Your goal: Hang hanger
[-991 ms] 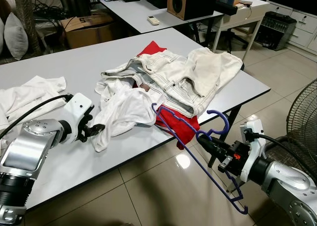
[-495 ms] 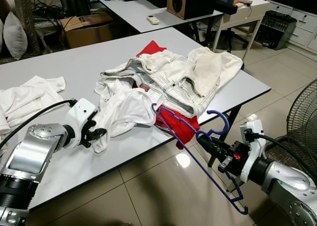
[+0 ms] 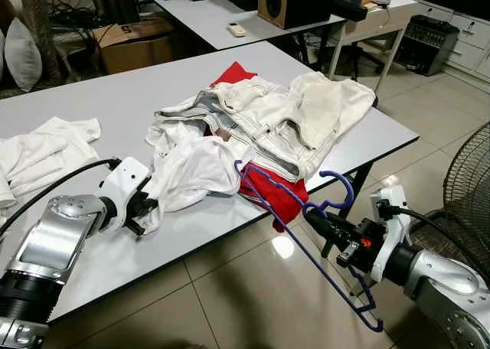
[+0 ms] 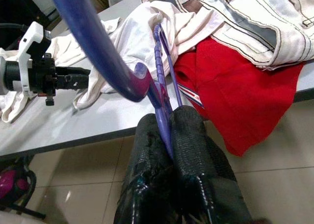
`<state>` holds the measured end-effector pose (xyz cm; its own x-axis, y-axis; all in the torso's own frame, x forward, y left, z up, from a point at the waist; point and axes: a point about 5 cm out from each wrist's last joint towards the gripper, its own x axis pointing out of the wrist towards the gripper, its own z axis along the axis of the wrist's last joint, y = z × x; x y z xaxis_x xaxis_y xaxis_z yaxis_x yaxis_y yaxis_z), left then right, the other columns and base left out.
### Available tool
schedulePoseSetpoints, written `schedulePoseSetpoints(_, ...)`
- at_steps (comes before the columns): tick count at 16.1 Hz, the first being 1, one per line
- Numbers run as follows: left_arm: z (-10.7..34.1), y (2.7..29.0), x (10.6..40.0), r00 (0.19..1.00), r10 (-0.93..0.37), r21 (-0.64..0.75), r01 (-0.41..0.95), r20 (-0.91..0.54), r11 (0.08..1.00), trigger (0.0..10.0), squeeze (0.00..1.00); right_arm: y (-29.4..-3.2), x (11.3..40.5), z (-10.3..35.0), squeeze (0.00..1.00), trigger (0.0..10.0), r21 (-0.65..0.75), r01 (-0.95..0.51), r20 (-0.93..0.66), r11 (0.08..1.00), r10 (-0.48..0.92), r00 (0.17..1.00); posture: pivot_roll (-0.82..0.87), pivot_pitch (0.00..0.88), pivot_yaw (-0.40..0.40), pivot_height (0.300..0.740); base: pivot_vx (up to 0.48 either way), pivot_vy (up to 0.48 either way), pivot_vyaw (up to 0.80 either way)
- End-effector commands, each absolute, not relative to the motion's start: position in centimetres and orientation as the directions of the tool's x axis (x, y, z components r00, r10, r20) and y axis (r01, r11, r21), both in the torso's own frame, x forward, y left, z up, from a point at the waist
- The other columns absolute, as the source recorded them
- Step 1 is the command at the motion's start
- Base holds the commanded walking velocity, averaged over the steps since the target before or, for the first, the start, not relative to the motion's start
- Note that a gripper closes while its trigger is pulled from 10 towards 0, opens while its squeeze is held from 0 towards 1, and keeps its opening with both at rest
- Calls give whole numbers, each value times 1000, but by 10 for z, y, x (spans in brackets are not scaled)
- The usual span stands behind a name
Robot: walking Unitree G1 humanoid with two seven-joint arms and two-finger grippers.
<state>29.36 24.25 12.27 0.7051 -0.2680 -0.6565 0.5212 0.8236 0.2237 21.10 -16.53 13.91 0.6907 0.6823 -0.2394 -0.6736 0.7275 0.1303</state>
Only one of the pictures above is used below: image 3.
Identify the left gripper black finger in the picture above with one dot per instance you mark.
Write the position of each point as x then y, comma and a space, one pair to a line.
152, 207

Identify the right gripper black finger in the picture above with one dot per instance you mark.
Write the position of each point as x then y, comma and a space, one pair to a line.
329, 219
338, 237

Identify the purple hanger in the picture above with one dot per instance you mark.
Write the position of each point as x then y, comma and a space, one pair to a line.
350, 192

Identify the white t-shirt with black print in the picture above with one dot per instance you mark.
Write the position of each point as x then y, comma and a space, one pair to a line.
46, 154

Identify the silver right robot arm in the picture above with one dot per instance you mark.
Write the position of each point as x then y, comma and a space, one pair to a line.
452, 288

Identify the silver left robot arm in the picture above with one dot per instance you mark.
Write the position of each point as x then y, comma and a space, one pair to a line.
57, 234

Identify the black table leg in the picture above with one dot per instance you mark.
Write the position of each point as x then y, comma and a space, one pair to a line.
366, 177

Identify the red garment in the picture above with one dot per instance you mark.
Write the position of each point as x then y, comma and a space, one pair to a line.
279, 192

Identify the cream shorts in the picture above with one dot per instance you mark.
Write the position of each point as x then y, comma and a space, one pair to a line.
337, 104

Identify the black standing fan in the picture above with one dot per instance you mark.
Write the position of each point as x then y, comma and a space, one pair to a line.
467, 181

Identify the cardboard box with black label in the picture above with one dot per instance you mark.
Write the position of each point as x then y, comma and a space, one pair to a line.
134, 50

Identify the grey pillow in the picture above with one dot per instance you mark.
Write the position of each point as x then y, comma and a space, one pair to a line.
23, 54

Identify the white remote control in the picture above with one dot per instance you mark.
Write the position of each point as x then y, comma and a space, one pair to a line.
237, 30

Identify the white drawer cabinet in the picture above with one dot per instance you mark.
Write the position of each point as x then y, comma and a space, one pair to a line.
471, 47

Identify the black audio mixer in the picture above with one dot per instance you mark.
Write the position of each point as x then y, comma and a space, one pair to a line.
429, 43

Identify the white desk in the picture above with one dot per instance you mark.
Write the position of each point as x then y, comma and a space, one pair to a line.
222, 16

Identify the black organizer tray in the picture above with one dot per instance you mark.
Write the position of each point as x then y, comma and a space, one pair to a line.
348, 11

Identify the grey palm trunk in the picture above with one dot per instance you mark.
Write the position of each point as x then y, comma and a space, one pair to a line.
38, 20

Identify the wooden speaker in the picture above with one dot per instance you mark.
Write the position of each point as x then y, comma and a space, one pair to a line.
295, 4

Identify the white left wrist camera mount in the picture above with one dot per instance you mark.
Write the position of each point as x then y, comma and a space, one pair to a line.
126, 184

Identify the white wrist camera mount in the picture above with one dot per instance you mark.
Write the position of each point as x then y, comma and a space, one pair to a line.
126, 184
390, 203

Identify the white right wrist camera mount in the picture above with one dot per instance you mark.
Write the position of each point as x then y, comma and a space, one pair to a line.
390, 203

